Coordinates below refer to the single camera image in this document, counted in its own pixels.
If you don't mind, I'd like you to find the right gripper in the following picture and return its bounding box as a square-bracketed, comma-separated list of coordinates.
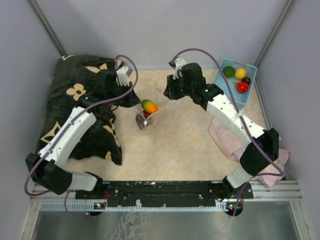
[163, 72, 194, 101]

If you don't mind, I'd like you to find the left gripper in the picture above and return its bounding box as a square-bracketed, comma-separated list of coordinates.
[106, 80, 141, 108]

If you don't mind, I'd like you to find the green toy fruit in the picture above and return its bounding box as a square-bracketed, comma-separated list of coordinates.
[222, 66, 236, 79]

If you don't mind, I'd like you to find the clear dotted zip bag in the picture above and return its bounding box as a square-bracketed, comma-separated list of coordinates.
[135, 83, 169, 130]

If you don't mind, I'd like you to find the red toy apple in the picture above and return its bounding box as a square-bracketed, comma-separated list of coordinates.
[142, 110, 150, 116]

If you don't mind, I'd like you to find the green orange toy mango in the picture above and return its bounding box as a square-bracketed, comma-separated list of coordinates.
[141, 99, 159, 114]

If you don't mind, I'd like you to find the yellow toy lemon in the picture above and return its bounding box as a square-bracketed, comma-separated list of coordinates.
[234, 68, 247, 80]

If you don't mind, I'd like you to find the red toy pepper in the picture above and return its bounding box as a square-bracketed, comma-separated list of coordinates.
[235, 81, 249, 94]

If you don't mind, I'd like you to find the dark brown toy fruit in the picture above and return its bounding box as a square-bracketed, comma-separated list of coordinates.
[135, 112, 150, 131]

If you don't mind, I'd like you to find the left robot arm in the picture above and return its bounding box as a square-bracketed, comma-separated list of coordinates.
[24, 66, 136, 199]

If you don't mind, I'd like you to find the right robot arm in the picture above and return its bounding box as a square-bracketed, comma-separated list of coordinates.
[163, 58, 279, 198]

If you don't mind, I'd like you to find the black floral pillow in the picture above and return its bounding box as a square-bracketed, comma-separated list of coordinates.
[33, 54, 125, 166]

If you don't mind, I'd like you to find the blue plastic basket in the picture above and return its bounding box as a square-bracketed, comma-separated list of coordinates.
[212, 58, 258, 110]

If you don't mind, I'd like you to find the small dark toy fruit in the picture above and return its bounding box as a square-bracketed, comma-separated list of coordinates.
[241, 76, 251, 85]

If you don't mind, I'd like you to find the pink cloth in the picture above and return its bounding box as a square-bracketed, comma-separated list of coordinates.
[208, 116, 290, 187]

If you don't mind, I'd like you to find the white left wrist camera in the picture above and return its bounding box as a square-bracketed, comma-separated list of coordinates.
[116, 66, 133, 87]

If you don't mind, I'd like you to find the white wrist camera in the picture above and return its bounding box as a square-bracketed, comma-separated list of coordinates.
[168, 57, 187, 79]
[116, 66, 133, 87]

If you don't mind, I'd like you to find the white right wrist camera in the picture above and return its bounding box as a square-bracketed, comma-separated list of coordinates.
[168, 57, 187, 79]

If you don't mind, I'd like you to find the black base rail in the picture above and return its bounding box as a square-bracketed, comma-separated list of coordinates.
[75, 180, 253, 208]

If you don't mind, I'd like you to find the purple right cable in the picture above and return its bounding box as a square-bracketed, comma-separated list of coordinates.
[168, 47, 287, 218]

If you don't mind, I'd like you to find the purple cable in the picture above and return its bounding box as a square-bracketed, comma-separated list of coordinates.
[168, 47, 287, 218]
[23, 54, 139, 221]

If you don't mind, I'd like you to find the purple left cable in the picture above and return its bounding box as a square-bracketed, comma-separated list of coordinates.
[23, 54, 139, 221]

